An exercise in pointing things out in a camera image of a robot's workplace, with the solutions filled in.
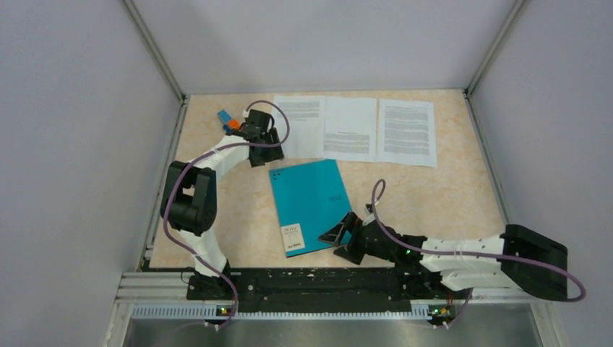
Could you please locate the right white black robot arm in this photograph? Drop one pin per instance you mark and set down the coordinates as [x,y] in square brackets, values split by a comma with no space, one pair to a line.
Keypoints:
[518,258]

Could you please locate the right aluminium frame post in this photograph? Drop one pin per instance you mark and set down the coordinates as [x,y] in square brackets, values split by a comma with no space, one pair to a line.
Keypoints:
[516,11]

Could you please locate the left aluminium frame post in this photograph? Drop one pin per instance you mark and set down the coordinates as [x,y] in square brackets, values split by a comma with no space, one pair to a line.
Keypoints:
[152,48]

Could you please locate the printed paper sheet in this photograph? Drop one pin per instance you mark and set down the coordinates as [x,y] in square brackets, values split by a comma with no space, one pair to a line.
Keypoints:
[350,129]
[305,114]
[406,133]

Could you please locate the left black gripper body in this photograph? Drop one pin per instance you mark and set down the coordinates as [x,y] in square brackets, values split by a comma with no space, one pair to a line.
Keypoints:
[268,153]

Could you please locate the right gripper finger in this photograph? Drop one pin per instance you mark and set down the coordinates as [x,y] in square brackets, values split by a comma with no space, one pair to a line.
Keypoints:
[354,251]
[334,236]

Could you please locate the aluminium frame post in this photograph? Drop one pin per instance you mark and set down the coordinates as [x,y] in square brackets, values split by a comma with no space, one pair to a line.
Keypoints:
[516,11]
[152,48]

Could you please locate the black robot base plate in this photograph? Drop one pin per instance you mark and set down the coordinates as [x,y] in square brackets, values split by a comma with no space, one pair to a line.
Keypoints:
[322,289]

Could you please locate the teal folder black inside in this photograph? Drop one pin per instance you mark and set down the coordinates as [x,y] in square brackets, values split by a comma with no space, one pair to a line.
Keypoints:
[310,199]

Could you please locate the white slotted cable duct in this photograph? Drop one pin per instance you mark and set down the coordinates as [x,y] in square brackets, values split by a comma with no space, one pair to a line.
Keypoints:
[214,312]

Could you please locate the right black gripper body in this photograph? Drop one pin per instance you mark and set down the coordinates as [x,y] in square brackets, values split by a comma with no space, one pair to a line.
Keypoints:
[370,249]

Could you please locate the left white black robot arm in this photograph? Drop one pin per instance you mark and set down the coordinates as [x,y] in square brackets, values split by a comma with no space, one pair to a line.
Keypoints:
[190,200]

